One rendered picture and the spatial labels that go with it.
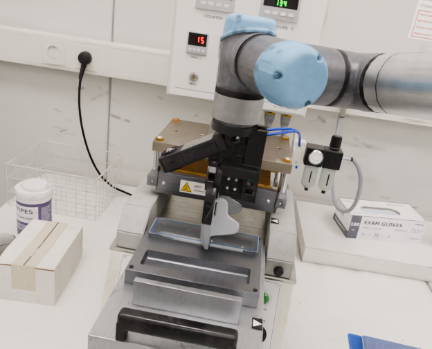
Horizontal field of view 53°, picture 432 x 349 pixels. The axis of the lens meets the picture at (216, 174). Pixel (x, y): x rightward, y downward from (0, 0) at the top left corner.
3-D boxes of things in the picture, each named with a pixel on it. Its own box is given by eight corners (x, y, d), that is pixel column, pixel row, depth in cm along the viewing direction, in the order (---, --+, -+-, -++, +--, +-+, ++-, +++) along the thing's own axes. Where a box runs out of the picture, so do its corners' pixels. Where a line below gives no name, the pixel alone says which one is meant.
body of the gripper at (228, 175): (253, 208, 67) (267, 133, 62) (199, 198, 67) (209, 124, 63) (255, 188, 74) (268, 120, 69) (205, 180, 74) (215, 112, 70)
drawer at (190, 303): (148, 241, 83) (151, 205, 80) (262, 262, 81) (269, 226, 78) (86, 357, 55) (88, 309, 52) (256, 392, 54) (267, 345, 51)
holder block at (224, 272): (152, 229, 80) (154, 217, 79) (259, 249, 78) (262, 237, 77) (124, 282, 64) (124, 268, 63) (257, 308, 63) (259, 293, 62)
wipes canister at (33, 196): (27, 224, 116) (25, 172, 110) (58, 229, 116) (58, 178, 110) (10, 240, 108) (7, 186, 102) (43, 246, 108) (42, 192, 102)
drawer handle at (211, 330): (120, 329, 56) (121, 304, 54) (235, 352, 55) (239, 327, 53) (114, 340, 54) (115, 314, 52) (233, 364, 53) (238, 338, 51)
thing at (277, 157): (174, 147, 108) (180, 95, 104) (297, 167, 106) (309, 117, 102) (149, 183, 86) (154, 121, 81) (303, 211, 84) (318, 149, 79)
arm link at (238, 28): (239, 14, 55) (215, 10, 62) (227, 100, 59) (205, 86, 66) (292, 22, 58) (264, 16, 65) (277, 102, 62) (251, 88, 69)
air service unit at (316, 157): (283, 183, 109) (295, 126, 103) (341, 192, 108) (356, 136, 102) (284, 191, 104) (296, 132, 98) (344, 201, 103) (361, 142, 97)
